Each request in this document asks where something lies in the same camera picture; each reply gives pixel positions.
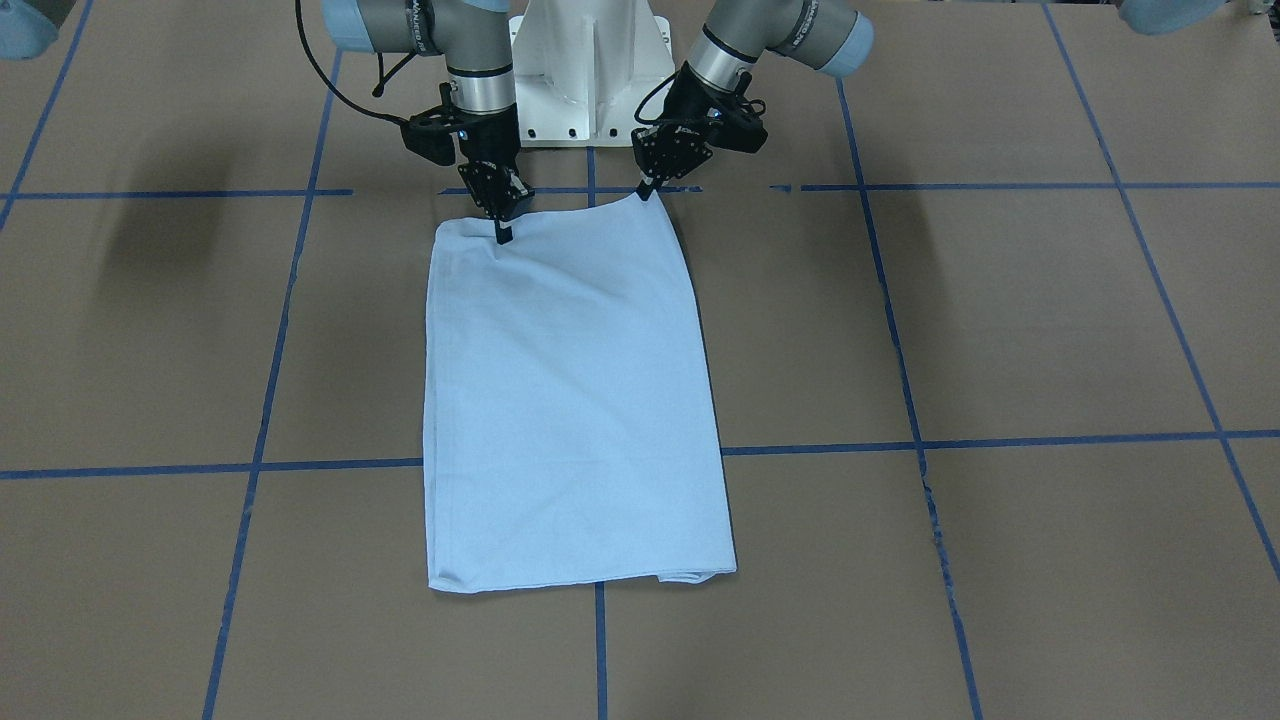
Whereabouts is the light blue polo shirt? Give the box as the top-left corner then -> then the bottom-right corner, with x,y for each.
422,195 -> 737,594

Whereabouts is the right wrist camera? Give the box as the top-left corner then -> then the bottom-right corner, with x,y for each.
399,83 -> 460,167

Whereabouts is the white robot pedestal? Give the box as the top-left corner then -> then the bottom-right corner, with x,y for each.
508,1 -> 675,149

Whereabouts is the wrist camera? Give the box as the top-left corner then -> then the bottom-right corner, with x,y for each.
399,83 -> 460,167
707,95 -> 768,154

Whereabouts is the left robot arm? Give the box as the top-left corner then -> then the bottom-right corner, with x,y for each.
632,1 -> 874,200

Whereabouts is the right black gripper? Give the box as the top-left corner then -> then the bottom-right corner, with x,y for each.
454,104 -> 534,246

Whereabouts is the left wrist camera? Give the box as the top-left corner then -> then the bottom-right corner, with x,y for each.
707,95 -> 768,154

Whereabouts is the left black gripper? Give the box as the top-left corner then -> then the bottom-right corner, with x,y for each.
631,61 -> 753,201

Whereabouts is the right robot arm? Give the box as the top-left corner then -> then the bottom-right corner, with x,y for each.
294,1 -> 534,245

